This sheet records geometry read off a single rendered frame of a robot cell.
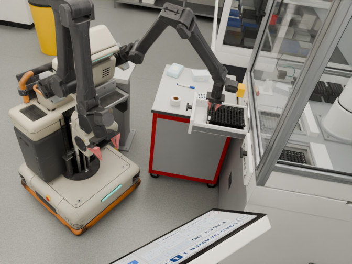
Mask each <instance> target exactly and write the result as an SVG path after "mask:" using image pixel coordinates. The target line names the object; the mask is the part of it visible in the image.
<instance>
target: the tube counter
mask: <svg viewBox="0 0 352 264"><path fill-rule="evenodd" d="M203 237H205V236H203V235H200V234H198V235H196V236H194V237H192V238H191V239H189V240H187V241H185V242H184V243H182V244H180V245H178V246H176V247H175V248H173V249H171V250H169V251H168V252H166V253H165V254H163V255H161V256H159V257H157V258H156V259H154V260H152V261H150V262H149V263H150V264H158V263H160V262H162V261H163V260H165V259H167V258H169V257H170V256H172V255H174V254H175V253H177V252H179V251H180V250H182V249H184V248H185V247H187V246H189V245H191V244H192V243H194V242H196V241H198V240H199V239H201V238H203Z"/></svg>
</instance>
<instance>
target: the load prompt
mask: <svg viewBox="0 0 352 264"><path fill-rule="evenodd" d="M242 223H244V222H240V221H233V222H231V223H229V224H228V225H226V226H224V227H222V228H221V229H219V230H217V231H216V232H214V233H212V234H210V235H209V236H207V237H205V238H203V239H202V240H200V241H198V242H197V243H195V244H194V245H192V246H190V247H188V248H187V249H185V250H183V251H181V252H180V253H178V254H176V255H175V256H173V257H171V258H169V259H168V260H166V261H164V262H163V263H161V264H175V263H177V262H179V261H180V260H182V259H184V258H185V257H187V256H189V255H190V254H192V253H194V252H196V251H197V250H199V249H201V248H202V247H204V246H206V245H207V244H209V243H211V242H212V241H214V240H216V239H217V238H219V237H221V236H222V235H224V234H225V233H227V232H229V231H230V230H232V229H234V228H235V227H237V226H239V225H240V224H242Z"/></svg>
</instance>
